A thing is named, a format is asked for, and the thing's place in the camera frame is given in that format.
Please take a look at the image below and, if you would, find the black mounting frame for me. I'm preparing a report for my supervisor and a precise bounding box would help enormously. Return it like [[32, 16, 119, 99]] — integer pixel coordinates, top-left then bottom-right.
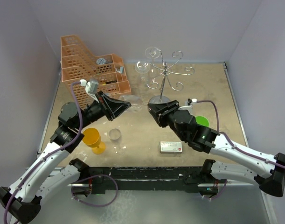
[[81, 167, 225, 194]]

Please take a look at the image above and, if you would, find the green plastic goblet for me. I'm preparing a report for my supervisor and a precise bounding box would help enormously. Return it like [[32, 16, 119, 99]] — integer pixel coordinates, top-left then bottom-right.
[[195, 116, 209, 127]]

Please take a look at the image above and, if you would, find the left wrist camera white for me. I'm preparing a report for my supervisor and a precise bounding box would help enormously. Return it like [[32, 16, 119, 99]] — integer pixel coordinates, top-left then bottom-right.
[[80, 79, 99, 98]]

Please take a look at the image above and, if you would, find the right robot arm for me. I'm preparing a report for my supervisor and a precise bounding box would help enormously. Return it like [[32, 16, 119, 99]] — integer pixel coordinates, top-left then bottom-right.
[[147, 100, 285, 197]]

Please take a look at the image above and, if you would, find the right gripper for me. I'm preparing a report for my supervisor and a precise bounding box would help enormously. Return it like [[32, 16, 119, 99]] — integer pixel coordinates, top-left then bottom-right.
[[148, 100, 187, 141]]

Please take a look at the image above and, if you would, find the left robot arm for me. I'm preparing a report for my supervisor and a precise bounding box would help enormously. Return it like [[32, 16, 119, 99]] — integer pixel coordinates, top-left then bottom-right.
[[0, 91, 131, 224]]

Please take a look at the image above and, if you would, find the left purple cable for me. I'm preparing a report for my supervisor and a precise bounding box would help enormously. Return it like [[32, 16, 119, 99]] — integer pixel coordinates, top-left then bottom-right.
[[3, 80, 88, 224]]

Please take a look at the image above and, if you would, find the orange plastic goblet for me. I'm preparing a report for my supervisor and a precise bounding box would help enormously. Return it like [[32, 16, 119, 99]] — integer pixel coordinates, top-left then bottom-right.
[[82, 128, 106, 154]]

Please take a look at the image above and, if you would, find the small white card box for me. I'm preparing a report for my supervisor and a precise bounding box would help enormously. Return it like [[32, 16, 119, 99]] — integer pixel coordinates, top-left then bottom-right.
[[160, 141, 183, 154]]

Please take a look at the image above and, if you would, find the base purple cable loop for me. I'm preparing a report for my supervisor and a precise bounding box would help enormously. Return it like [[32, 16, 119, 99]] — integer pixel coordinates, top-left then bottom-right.
[[71, 173, 119, 207]]

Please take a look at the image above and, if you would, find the chrome wine glass rack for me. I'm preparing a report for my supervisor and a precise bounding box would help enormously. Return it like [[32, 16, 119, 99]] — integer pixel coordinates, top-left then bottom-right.
[[145, 50, 195, 104]]

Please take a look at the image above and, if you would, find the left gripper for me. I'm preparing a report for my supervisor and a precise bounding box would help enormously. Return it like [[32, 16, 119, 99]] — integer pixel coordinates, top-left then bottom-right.
[[75, 91, 130, 130]]

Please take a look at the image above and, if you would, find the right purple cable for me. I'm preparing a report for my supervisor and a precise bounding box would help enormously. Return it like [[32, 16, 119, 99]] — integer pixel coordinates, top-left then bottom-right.
[[195, 99, 285, 170]]

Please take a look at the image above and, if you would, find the clear wine glass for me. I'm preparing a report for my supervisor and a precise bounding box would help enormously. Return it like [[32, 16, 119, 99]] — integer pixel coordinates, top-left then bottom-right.
[[145, 47, 160, 78], [118, 95, 143, 113], [135, 61, 150, 82], [109, 128, 126, 155]]

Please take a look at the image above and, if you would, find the orange plastic file organizer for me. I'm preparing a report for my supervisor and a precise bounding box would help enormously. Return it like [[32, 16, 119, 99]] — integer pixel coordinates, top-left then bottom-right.
[[61, 35, 132, 99]]

